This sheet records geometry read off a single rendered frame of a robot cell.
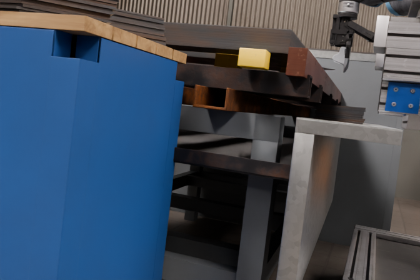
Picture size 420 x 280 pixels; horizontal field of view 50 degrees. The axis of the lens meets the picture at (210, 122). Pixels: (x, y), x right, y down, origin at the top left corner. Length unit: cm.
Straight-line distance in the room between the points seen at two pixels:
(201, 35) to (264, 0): 400
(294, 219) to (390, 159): 168
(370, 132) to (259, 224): 35
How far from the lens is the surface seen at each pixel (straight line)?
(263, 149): 107
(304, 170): 94
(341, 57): 177
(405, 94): 142
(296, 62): 98
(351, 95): 259
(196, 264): 118
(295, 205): 95
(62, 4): 76
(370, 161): 260
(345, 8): 178
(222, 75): 107
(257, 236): 110
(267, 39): 103
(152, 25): 95
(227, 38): 105
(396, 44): 140
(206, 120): 110
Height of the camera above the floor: 69
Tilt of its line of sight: 2 degrees down
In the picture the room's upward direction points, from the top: 7 degrees clockwise
